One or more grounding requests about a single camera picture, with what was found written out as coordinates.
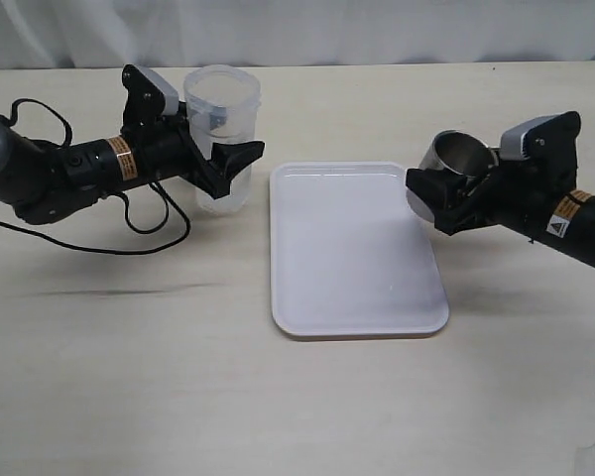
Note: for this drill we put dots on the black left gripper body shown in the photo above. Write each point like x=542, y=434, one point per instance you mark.
x=161, y=144

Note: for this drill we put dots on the white backdrop curtain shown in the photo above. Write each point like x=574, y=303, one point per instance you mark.
x=98, y=34

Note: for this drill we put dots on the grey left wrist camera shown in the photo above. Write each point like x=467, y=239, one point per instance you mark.
x=168, y=92

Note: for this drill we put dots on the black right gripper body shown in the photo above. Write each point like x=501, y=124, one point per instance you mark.
x=532, y=197

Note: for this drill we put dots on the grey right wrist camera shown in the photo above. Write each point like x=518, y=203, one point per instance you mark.
x=531, y=139

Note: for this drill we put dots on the stainless steel cup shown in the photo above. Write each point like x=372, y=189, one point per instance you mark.
x=449, y=150

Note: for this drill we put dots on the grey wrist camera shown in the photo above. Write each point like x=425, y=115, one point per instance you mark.
x=531, y=139
x=168, y=92

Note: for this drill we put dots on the clear plastic measuring cup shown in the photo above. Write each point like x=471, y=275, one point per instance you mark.
x=226, y=85

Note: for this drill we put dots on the white rectangular plastic tray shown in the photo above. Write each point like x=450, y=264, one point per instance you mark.
x=348, y=257

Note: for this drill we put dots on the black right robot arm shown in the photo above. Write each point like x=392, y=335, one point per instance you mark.
x=579, y=243

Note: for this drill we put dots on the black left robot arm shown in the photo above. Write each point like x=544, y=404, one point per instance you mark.
x=46, y=182

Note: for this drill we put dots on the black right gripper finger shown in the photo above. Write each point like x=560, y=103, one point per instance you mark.
x=432, y=191
x=483, y=159

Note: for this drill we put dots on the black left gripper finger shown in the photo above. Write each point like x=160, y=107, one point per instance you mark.
x=205, y=115
x=230, y=160

